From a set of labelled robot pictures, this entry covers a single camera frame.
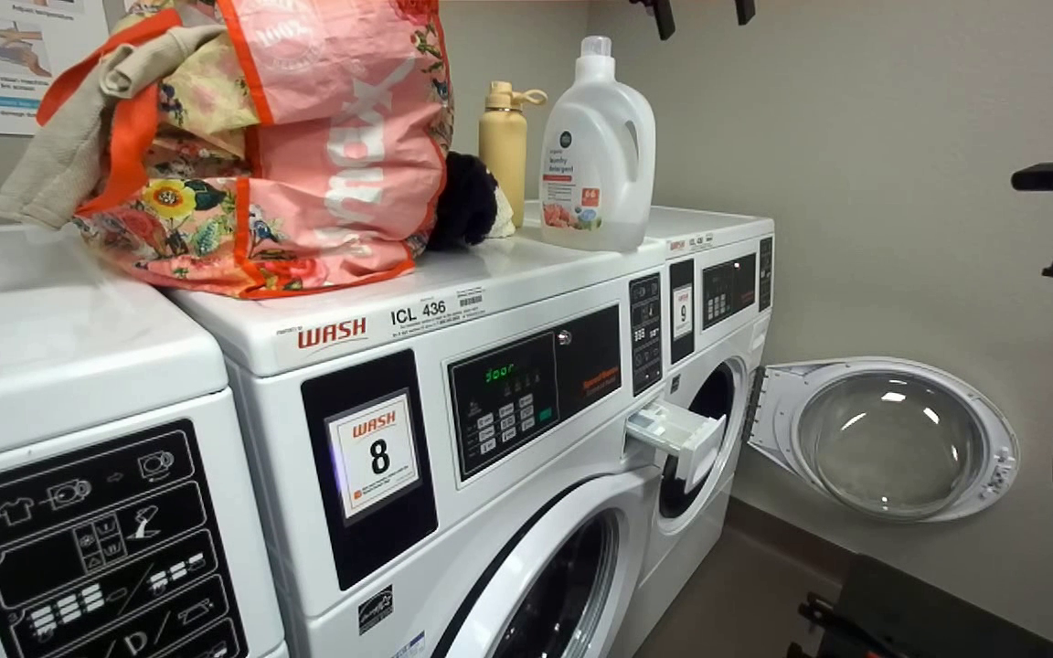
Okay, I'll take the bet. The dark navy fabric item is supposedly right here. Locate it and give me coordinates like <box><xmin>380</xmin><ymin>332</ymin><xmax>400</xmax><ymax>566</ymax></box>
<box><xmin>426</xmin><ymin>150</ymin><xmax>520</xmax><ymax>255</ymax></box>

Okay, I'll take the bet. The beige cloth garment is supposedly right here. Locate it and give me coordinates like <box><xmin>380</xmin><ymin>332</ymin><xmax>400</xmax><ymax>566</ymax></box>
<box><xmin>0</xmin><ymin>16</ymin><xmax>265</xmax><ymax>236</ymax></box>

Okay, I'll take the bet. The black cycle button panel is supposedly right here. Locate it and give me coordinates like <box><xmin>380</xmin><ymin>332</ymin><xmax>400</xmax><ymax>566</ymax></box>
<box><xmin>0</xmin><ymin>421</ymin><xmax>249</xmax><ymax>658</ymax></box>
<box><xmin>627</xmin><ymin>270</ymin><xmax>667</xmax><ymax>400</ymax></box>
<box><xmin>756</xmin><ymin>236</ymin><xmax>779</xmax><ymax>315</ymax></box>

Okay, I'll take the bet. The closed round washer door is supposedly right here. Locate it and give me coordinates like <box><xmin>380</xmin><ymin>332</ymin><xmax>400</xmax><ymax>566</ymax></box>
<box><xmin>431</xmin><ymin>467</ymin><xmax>656</xmax><ymax>658</ymax></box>

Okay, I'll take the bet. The open round washer door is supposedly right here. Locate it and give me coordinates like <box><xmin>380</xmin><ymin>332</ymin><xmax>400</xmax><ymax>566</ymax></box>
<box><xmin>746</xmin><ymin>351</ymin><xmax>1024</xmax><ymax>529</ymax></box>

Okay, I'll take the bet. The black base platform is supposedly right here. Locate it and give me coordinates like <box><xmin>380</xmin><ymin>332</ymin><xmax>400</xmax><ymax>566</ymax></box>
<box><xmin>788</xmin><ymin>554</ymin><xmax>1053</xmax><ymax>658</ymax></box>

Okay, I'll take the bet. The white illustrated wall poster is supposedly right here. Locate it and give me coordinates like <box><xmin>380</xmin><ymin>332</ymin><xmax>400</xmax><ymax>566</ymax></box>
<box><xmin>0</xmin><ymin>0</ymin><xmax>111</xmax><ymax>141</ymax></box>

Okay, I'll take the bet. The white washing machine number nine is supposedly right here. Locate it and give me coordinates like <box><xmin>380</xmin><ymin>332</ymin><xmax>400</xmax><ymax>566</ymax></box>
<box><xmin>0</xmin><ymin>219</ymin><xmax>294</xmax><ymax>658</ymax></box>

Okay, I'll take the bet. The black number eight display panel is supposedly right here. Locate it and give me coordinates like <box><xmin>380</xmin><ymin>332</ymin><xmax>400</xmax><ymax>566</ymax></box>
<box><xmin>297</xmin><ymin>347</ymin><xmax>442</xmax><ymax>594</ymax></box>

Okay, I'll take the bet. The white washing machine number eight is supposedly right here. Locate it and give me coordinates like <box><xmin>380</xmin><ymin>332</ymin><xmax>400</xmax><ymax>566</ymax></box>
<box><xmin>167</xmin><ymin>219</ymin><xmax>681</xmax><ymax>658</ymax></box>

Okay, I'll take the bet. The yellow water bottle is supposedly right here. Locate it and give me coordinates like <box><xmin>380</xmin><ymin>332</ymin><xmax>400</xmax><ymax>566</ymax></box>
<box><xmin>477</xmin><ymin>76</ymin><xmax>553</xmax><ymax>236</ymax></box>

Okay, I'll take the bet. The black narrow number display panel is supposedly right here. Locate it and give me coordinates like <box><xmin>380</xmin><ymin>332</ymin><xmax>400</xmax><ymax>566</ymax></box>
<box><xmin>667</xmin><ymin>255</ymin><xmax>698</xmax><ymax>365</ymax></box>

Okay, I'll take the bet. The pink orange floral laundry bag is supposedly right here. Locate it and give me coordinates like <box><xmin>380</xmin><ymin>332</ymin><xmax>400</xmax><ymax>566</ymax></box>
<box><xmin>33</xmin><ymin>0</ymin><xmax>456</xmax><ymax>305</ymax></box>

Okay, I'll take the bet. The right white washing machine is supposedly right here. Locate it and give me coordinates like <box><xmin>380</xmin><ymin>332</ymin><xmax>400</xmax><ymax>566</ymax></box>
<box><xmin>523</xmin><ymin>194</ymin><xmax>783</xmax><ymax>658</ymax></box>

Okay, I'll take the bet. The black digital control panel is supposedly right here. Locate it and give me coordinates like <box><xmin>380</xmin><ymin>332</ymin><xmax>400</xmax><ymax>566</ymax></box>
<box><xmin>698</xmin><ymin>250</ymin><xmax>762</xmax><ymax>332</ymax></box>
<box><xmin>442</xmin><ymin>305</ymin><xmax>627</xmax><ymax>482</ymax></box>

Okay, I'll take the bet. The white detergent bottle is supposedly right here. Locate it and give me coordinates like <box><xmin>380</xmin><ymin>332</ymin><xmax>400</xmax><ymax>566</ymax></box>
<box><xmin>520</xmin><ymin>28</ymin><xmax>661</xmax><ymax>255</ymax></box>

